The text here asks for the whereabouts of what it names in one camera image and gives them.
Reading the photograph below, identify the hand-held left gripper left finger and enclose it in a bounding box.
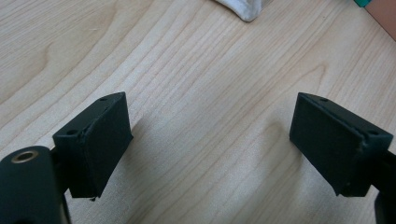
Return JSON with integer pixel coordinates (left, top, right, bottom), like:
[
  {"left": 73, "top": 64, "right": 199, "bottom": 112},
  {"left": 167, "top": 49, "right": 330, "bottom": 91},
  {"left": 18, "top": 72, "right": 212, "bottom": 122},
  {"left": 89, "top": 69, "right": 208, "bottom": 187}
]
[{"left": 51, "top": 91, "right": 134, "bottom": 200}]

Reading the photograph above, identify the large pink toy brick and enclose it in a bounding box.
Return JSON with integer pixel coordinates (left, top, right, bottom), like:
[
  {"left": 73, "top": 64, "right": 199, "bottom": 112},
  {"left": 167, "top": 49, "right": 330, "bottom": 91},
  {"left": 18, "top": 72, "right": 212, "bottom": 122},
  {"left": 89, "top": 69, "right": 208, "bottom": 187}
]
[{"left": 364, "top": 0, "right": 396, "bottom": 41}]

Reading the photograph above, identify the clear plastic bag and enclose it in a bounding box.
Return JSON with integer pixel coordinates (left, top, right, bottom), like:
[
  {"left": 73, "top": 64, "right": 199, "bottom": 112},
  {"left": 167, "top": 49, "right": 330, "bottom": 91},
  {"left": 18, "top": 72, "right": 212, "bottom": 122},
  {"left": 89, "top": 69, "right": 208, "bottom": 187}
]
[{"left": 213, "top": 0, "right": 265, "bottom": 23}]

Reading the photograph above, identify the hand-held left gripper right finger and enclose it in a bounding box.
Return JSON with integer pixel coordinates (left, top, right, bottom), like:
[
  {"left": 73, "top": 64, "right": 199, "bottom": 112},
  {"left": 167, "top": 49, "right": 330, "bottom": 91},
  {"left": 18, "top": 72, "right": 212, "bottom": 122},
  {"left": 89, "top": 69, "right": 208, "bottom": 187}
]
[{"left": 289, "top": 91, "right": 394, "bottom": 198}]

